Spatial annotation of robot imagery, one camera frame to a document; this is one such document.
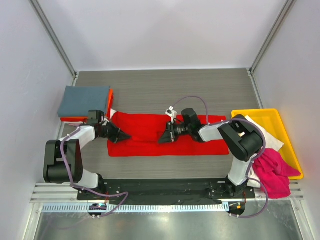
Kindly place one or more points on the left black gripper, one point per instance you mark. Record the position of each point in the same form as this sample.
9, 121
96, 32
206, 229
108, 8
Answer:
114, 133

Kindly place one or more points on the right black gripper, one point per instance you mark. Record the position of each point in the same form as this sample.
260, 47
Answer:
170, 132

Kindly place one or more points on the red t shirt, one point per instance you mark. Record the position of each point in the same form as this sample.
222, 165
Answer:
147, 129

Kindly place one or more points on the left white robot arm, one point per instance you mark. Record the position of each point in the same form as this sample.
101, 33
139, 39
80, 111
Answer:
63, 157

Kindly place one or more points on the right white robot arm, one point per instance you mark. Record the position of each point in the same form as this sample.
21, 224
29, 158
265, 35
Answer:
244, 139

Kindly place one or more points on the folded orange t shirt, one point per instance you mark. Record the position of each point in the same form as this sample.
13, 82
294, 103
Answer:
74, 119

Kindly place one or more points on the folded grey t shirt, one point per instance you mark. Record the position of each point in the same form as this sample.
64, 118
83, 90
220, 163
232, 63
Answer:
79, 100

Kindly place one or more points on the yellow plastic bin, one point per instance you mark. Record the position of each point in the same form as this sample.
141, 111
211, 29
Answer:
271, 121

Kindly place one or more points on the white t shirt in bin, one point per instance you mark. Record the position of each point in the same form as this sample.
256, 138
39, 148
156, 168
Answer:
271, 143

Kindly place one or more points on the magenta t shirt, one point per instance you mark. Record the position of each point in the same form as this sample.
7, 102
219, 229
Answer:
273, 172

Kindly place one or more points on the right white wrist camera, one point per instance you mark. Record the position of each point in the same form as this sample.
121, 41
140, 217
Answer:
171, 113

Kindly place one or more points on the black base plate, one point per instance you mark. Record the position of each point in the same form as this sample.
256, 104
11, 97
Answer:
169, 192

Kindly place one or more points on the slotted cable duct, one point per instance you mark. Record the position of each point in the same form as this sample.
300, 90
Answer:
102, 208

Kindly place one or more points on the right aluminium frame post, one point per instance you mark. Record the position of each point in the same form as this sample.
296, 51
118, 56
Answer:
280, 19

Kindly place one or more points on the aluminium frame post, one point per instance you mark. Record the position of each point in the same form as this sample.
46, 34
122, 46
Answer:
280, 19
52, 35

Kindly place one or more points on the left aluminium frame post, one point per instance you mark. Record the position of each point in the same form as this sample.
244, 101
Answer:
52, 35

